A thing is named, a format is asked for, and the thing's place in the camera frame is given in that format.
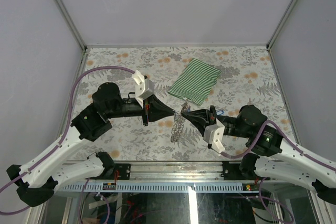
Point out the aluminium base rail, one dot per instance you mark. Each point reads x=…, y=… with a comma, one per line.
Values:
x=165, y=177

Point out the blue key tag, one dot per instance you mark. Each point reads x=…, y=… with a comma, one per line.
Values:
x=220, y=112

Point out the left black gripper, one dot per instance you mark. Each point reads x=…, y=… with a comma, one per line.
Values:
x=157, y=110

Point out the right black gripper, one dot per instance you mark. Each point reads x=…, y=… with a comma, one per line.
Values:
x=201, y=117

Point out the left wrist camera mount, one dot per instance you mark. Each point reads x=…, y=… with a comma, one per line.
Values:
x=144, y=87

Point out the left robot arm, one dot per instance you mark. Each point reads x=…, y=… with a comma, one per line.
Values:
x=39, y=179

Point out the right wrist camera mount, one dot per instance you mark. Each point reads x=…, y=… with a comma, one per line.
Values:
x=213, y=135

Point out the green striped cloth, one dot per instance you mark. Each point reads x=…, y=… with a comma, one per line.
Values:
x=195, y=82

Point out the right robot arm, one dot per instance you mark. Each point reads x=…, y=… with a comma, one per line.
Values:
x=270, y=153

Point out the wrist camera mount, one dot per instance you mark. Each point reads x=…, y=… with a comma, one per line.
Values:
x=213, y=135
x=144, y=87

